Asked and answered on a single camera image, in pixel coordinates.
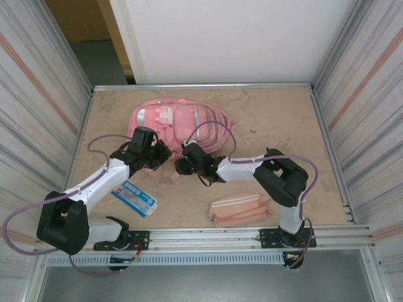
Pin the blue white packet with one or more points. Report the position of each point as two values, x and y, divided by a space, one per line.
135 199

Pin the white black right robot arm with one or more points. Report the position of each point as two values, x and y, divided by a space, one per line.
280 182

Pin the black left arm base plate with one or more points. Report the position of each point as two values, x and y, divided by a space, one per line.
143 240

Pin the long aluminium mounting rail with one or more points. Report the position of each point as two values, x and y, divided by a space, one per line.
204 237

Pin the thin aluminium table edge rail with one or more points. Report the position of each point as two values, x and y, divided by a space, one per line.
236 85

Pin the brown wooden door jamb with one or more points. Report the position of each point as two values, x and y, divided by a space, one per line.
112 28

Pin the pink backpack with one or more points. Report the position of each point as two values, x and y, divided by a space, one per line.
185 126

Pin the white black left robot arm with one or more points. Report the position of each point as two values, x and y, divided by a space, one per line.
60 226

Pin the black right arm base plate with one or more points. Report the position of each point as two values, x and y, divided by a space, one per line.
267 239

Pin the aluminium side rail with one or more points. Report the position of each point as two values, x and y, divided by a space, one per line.
84 126

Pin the peach striped pencil case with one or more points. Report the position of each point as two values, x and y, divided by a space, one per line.
239 210

